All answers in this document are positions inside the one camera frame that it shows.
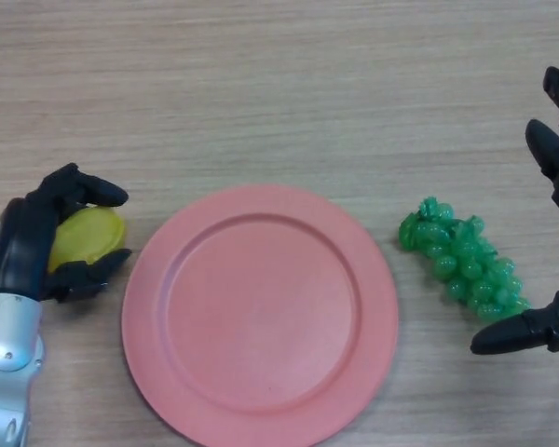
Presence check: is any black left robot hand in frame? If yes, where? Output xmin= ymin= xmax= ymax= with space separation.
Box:
xmin=0 ymin=162 xmax=132 ymax=304

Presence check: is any green grape bunch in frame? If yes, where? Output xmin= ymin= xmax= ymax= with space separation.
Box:
xmin=398 ymin=195 xmax=533 ymax=322

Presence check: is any yellow starfruit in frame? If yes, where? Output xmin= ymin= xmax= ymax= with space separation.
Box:
xmin=48 ymin=207 xmax=127 ymax=275

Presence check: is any pink round plate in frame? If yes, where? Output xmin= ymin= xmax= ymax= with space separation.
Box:
xmin=120 ymin=184 xmax=400 ymax=441

